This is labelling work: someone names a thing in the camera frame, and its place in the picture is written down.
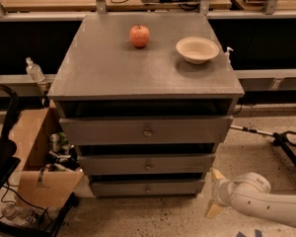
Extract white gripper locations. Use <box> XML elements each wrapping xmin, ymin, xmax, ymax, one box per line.
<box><xmin>205</xmin><ymin>168</ymin><xmax>235</xmax><ymax>219</ymax></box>

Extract grey bottom drawer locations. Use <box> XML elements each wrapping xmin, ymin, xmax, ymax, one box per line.
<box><xmin>90</xmin><ymin>180</ymin><xmax>204</xmax><ymax>198</ymax></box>

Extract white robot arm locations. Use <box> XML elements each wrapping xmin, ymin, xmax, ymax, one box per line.
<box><xmin>205</xmin><ymin>168</ymin><xmax>296</xmax><ymax>228</ymax></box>

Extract grey top drawer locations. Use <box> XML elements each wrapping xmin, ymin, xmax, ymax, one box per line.
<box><xmin>60</xmin><ymin>116</ymin><xmax>233</xmax><ymax>145</ymax></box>

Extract grey drawer cabinet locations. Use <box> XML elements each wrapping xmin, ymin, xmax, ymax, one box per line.
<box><xmin>48</xmin><ymin>13</ymin><xmax>244</xmax><ymax>187</ymax></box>

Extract silver metal rod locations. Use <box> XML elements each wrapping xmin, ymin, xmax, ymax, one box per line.
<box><xmin>230</xmin><ymin>125</ymin><xmax>273</xmax><ymax>137</ymax></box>

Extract black floor stand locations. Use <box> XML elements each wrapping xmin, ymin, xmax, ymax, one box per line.
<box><xmin>273</xmin><ymin>130</ymin><xmax>296</xmax><ymax>168</ymax></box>

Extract white pump bottle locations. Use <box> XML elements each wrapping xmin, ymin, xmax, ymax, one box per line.
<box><xmin>225</xmin><ymin>46</ymin><xmax>234</xmax><ymax>64</ymax></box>

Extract white paper bowl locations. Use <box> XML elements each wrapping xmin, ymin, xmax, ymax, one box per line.
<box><xmin>176</xmin><ymin>37</ymin><xmax>219</xmax><ymax>64</ymax></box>

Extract items in cardboard box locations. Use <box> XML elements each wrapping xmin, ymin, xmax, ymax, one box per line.
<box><xmin>45</xmin><ymin>132</ymin><xmax>81</xmax><ymax>172</ymax></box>

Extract red apple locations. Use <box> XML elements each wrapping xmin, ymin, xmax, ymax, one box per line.
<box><xmin>129</xmin><ymin>25</ymin><xmax>150</xmax><ymax>48</ymax></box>

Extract cardboard box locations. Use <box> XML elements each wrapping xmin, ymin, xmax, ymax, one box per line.
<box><xmin>10</xmin><ymin>109</ymin><xmax>84</xmax><ymax>207</ymax></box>

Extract black chair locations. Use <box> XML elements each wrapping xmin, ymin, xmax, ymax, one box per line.
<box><xmin>0</xmin><ymin>85</ymin><xmax>21</xmax><ymax>189</ymax></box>

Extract clear sanitizer bottle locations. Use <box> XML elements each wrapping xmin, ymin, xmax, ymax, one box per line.
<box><xmin>26</xmin><ymin>57</ymin><xmax>45</xmax><ymax>82</ymax></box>

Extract black floor cable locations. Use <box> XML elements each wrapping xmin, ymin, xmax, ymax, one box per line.
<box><xmin>0</xmin><ymin>178</ymin><xmax>57</xmax><ymax>229</ymax></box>

